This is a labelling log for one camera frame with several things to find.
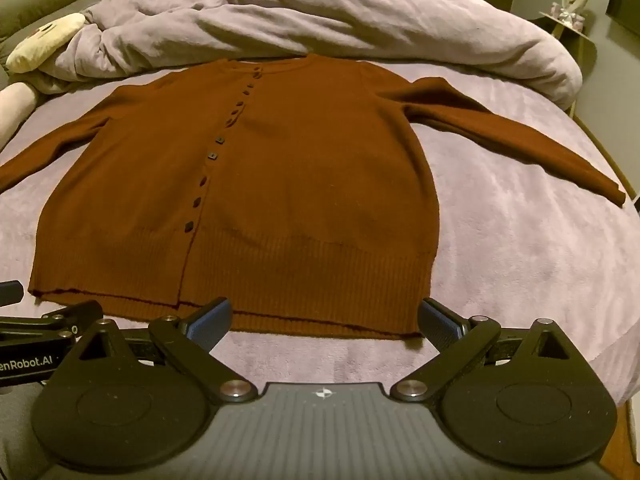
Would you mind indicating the cream bolster pillow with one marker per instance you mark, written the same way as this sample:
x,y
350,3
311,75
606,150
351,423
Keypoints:
x,y
15,110

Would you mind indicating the bed with purple sheet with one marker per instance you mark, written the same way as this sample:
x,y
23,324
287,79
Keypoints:
x,y
510,240

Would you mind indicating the cream face plush pillow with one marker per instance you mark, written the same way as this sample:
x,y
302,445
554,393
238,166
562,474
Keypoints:
x,y
42,42

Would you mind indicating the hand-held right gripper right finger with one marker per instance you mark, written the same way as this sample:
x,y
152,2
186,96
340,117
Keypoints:
x,y
439,327

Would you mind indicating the brown knit cardigan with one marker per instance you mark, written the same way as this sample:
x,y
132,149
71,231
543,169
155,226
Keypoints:
x,y
310,185

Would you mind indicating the wall shelf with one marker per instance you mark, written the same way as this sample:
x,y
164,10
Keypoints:
x,y
580,35

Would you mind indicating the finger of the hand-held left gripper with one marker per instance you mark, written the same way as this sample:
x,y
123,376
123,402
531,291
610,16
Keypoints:
x,y
50,324
11,293

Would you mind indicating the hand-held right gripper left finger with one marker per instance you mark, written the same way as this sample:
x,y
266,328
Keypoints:
x,y
210,324

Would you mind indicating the purple fleece duvet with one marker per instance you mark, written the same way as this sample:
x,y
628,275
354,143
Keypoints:
x,y
310,20

